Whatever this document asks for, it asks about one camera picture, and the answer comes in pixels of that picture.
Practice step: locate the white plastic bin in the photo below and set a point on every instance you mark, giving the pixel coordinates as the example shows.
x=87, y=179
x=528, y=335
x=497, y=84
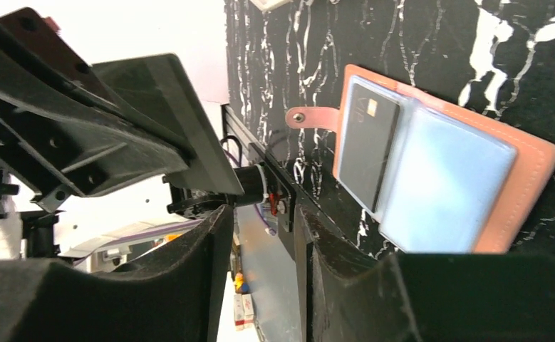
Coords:
x=268, y=5

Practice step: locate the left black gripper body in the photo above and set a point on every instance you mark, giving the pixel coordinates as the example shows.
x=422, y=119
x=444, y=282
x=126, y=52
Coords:
x=63, y=132

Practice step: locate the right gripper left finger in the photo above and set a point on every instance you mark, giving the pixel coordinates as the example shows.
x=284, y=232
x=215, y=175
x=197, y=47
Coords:
x=172, y=293

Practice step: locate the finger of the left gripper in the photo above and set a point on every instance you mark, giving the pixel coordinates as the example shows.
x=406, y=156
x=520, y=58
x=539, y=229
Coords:
x=158, y=88

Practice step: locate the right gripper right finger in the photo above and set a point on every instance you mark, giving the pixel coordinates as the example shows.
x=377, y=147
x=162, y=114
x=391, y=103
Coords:
x=345, y=295

